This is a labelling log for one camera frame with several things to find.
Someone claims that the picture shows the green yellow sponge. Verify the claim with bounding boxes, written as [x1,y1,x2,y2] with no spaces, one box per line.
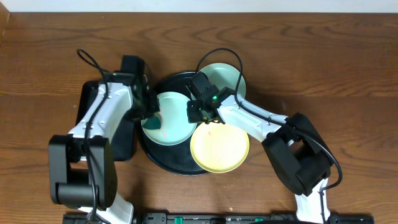
[141,113,162,130]

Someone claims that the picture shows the light blue plate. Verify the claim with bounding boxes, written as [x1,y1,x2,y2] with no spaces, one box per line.
[141,91,197,146]

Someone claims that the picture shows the pale green plate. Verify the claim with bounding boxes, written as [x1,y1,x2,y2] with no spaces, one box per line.
[200,63,240,90]

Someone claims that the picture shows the yellow plate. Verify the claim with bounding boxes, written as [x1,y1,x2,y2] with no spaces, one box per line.
[190,123,249,173]

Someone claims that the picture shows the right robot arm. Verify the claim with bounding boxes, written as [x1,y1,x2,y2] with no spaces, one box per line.
[187,72,343,223]

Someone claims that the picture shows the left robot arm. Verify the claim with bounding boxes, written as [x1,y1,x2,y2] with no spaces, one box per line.
[48,55,160,223]

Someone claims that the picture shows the black rectangular water tray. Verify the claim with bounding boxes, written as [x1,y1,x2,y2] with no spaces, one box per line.
[76,80,135,161]

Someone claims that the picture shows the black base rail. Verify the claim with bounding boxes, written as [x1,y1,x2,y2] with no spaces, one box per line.
[62,212,375,224]

